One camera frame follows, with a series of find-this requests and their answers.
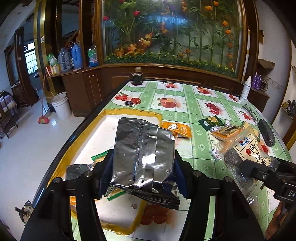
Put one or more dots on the small orange chip bag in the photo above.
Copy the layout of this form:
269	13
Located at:
178	129

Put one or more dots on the clear bag with calligraphy label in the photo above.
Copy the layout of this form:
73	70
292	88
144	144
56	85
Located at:
241	153

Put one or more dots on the blue white milk candy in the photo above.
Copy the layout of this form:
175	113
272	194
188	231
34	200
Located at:
215	154

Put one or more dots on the wooden chair with cloth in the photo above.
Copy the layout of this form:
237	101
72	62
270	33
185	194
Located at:
9	114

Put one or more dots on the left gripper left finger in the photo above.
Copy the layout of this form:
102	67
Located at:
103	174

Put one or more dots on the flower display glass case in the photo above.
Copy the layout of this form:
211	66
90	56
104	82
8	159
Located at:
205	35

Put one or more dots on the yellow-rimmed white foam tray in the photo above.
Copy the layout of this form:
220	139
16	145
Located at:
122	214

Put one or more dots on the purple bottles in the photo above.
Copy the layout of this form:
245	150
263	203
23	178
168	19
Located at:
256	82

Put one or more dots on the grey thermos jug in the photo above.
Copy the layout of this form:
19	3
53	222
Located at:
64	59

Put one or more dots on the black glasses case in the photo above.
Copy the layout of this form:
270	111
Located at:
266	132

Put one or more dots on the silver foil packet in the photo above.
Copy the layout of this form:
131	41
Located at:
143	159
75	170

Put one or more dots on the silver foil packet front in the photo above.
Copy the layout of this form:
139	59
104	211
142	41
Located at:
75	170

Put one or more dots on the dark ink bottle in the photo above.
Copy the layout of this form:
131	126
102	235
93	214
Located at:
137	77

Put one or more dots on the green plaid fruit tablecloth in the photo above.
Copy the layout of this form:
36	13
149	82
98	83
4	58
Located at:
186	104

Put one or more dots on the red broom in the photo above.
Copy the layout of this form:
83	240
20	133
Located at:
44	118

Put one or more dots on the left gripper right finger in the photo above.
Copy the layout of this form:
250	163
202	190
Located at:
183	176

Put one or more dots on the blue thermos jug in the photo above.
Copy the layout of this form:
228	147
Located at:
77	56

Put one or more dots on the white spray bottle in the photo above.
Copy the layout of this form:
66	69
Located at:
246	89

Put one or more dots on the dark green snack packet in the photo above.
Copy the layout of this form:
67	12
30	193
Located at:
210	122

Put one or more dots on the person's right hand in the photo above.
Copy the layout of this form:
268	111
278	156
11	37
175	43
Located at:
278	217

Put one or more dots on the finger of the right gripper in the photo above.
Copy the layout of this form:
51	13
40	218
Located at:
258	171

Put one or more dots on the white plastic bucket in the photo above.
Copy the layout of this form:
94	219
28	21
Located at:
61	105

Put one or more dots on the orange snack packet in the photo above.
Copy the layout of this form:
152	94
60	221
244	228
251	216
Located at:
73	207

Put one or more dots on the Weidan soda cracker pack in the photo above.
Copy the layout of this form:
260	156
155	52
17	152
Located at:
112	190

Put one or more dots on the orange cracker pack with barcode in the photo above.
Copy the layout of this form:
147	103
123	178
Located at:
225	132

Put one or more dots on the black eyeglasses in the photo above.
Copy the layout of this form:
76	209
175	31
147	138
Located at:
251	112

